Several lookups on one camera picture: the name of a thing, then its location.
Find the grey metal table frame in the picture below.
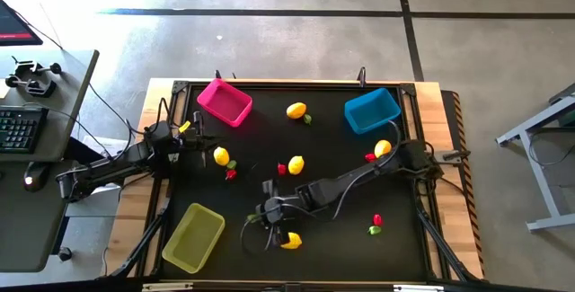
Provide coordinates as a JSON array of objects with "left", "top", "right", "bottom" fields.
[{"left": 495, "top": 83, "right": 575, "bottom": 233}]

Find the wooden workbench table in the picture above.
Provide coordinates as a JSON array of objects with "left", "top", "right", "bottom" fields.
[{"left": 105, "top": 77, "right": 486, "bottom": 284}]

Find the black backlit keyboard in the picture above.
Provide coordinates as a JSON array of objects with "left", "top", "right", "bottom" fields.
[{"left": 0, "top": 106, "right": 49, "bottom": 155}]

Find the black looped gripper cable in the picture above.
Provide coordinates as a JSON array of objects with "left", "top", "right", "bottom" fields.
[{"left": 240, "top": 215, "right": 270, "bottom": 257}]

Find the black diagonal frame strut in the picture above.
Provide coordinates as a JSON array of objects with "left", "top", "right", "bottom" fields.
[
  {"left": 110, "top": 195, "right": 172, "bottom": 279},
  {"left": 412, "top": 183, "right": 471, "bottom": 283}
]

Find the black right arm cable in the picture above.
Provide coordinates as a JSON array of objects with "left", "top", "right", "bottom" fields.
[{"left": 332, "top": 119, "right": 403, "bottom": 221}]

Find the black computer mouse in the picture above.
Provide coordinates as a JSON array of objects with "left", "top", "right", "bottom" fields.
[{"left": 22, "top": 161, "right": 50, "bottom": 193}]

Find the pink plastic basket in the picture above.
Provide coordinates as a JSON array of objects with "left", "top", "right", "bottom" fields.
[{"left": 196, "top": 78, "right": 254, "bottom": 128}]

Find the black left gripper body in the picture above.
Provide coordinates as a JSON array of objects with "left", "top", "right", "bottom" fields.
[{"left": 179, "top": 111, "right": 208, "bottom": 168}]

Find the blue plastic basket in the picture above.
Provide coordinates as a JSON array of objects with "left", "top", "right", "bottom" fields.
[{"left": 343, "top": 87, "right": 403, "bottom": 136}]

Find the black computer monitor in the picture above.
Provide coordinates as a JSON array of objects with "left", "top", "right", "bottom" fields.
[{"left": 0, "top": 0, "right": 44, "bottom": 48}]

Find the black coiled cable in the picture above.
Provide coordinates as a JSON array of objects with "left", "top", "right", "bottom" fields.
[{"left": 527, "top": 128, "right": 575, "bottom": 167}]

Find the silver metal bracket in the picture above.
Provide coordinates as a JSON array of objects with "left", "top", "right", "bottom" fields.
[
  {"left": 142, "top": 281, "right": 194, "bottom": 292},
  {"left": 394, "top": 284, "right": 445, "bottom": 292}
]

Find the black desk cable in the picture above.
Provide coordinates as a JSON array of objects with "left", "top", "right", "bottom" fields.
[{"left": 87, "top": 83, "right": 136, "bottom": 158}]

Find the hazard striped edge strip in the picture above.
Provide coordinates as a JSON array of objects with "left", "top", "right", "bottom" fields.
[{"left": 442, "top": 89, "right": 486, "bottom": 279}]

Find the yellow-green plastic basket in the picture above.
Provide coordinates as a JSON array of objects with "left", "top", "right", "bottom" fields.
[{"left": 161, "top": 202, "right": 226, "bottom": 275}]

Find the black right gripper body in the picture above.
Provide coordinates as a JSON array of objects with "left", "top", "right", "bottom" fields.
[{"left": 255, "top": 178, "right": 297, "bottom": 228}]

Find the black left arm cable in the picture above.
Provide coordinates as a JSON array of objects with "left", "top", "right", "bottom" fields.
[{"left": 155, "top": 97, "right": 175, "bottom": 125}]

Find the yellow lemon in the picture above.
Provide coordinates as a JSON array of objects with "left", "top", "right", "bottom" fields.
[
  {"left": 287, "top": 155, "right": 305, "bottom": 176},
  {"left": 280, "top": 231, "right": 304, "bottom": 251},
  {"left": 286, "top": 102, "right": 308, "bottom": 120},
  {"left": 374, "top": 138, "right": 393, "bottom": 159},
  {"left": 212, "top": 146, "right": 231, "bottom": 167}
]

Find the grey desk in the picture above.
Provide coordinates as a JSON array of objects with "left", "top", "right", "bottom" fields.
[{"left": 0, "top": 49, "right": 101, "bottom": 273}]

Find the white paper sheet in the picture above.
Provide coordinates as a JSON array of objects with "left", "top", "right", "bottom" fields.
[{"left": 80, "top": 135, "right": 132, "bottom": 158}]

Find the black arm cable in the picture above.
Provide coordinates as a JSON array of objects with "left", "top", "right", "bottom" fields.
[
  {"left": 332, "top": 119, "right": 403, "bottom": 221},
  {"left": 155, "top": 97, "right": 175, "bottom": 125}
]

